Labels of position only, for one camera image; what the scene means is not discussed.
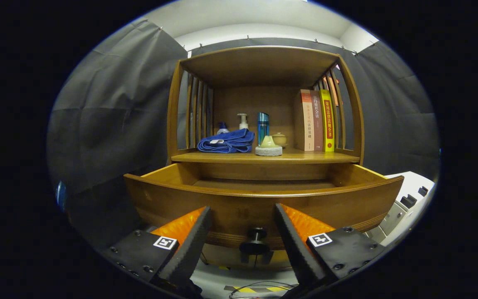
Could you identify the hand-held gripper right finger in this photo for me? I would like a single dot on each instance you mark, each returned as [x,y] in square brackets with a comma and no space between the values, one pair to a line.
[297,249]

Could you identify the wooden countertop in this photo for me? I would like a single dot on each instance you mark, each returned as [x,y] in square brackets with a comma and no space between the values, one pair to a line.
[305,157]

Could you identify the white side cabinet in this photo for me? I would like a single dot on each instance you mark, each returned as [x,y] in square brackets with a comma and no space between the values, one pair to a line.
[405,207]

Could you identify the white pump bottle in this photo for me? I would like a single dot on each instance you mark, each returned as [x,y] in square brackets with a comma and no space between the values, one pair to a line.
[243,123]

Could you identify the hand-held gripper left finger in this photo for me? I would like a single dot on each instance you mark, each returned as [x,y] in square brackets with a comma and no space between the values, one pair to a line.
[189,249]

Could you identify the yellow book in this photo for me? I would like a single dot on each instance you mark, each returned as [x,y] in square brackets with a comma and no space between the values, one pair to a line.
[328,128]

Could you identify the small blue-capped white bottle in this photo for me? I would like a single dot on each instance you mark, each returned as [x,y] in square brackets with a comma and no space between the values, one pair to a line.
[222,130]

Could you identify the wooden drawer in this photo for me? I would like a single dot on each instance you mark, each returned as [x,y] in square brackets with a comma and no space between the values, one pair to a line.
[243,211]

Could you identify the brown book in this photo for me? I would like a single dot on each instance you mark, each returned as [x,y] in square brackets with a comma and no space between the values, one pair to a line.
[318,128]

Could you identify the tall blue glass bottle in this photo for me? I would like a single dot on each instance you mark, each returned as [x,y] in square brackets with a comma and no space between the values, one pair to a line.
[263,126]

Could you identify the yellow lidded teacup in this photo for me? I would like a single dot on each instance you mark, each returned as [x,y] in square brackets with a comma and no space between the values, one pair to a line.
[280,139]

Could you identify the folded blue towel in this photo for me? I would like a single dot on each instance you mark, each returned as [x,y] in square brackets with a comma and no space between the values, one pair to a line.
[230,143]

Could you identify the orange and white book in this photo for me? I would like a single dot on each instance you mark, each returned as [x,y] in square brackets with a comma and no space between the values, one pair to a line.
[307,124]

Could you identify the wooden cabinet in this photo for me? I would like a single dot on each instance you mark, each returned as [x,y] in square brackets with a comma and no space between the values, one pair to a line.
[259,66]

